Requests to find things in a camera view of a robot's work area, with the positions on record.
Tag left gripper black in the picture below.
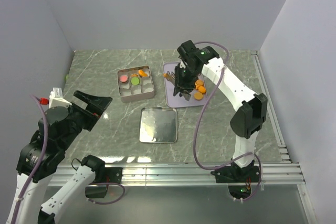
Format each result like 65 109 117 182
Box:
59 89 112 150

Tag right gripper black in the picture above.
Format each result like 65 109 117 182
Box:
173 66 199 98

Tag metal tongs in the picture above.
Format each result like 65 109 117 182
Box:
164 71 191 101

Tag pink round cookie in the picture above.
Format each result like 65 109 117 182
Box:
119 75 128 83

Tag green round cookie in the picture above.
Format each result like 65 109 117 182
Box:
131 77 140 86

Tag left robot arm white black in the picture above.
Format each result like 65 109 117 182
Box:
7 88 113 223

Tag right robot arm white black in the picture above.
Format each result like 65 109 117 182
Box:
173 40 268 182

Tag lavender cookie tray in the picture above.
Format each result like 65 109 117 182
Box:
163 62 208 109

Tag orange round cookie bottom right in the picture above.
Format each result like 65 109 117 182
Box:
194 92 203 101

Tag silver tin lid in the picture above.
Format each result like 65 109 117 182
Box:
139 107 178 144

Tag square cookie tin with liners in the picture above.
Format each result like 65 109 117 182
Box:
117 65 155 103

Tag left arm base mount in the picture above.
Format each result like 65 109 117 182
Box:
85 167 123 199

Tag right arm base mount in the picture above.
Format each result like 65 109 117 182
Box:
211 163 262 202

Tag aluminium side rail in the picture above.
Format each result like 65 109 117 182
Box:
251 50 292 164

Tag aluminium front rail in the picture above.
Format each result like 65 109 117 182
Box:
48 163 307 187

